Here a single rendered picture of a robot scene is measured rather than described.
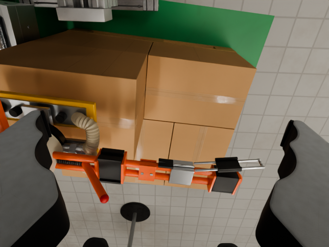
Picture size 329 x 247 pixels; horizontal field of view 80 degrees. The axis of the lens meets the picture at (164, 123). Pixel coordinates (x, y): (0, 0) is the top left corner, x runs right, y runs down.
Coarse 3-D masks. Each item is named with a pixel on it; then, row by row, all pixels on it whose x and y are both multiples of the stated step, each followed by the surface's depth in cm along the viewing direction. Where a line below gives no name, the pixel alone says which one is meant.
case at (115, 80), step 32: (0, 64) 69; (32, 64) 72; (64, 64) 76; (96, 64) 80; (128, 64) 85; (64, 96) 75; (96, 96) 75; (128, 96) 74; (64, 128) 83; (128, 128) 82
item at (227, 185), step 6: (210, 168) 63; (216, 174) 59; (222, 174) 59; (228, 174) 60; (234, 174) 60; (210, 180) 62; (216, 180) 59; (222, 180) 59; (228, 180) 59; (234, 180) 59; (240, 180) 59; (210, 186) 61; (216, 186) 61; (222, 186) 61; (228, 186) 61; (234, 186) 60; (210, 192) 62; (222, 192) 62; (228, 192) 62; (234, 192) 62
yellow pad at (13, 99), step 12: (0, 96) 61; (12, 96) 61; (24, 96) 61; (36, 96) 62; (12, 108) 61; (60, 108) 62; (72, 108) 62; (84, 108) 62; (12, 120) 66; (60, 120) 62; (96, 120) 67
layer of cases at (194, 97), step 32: (64, 32) 129; (160, 64) 107; (192, 64) 107; (224, 64) 107; (160, 96) 117; (192, 96) 117; (224, 96) 116; (160, 128) 129; (192, 128) 129; (224, 128) 128; (192, 160) 143
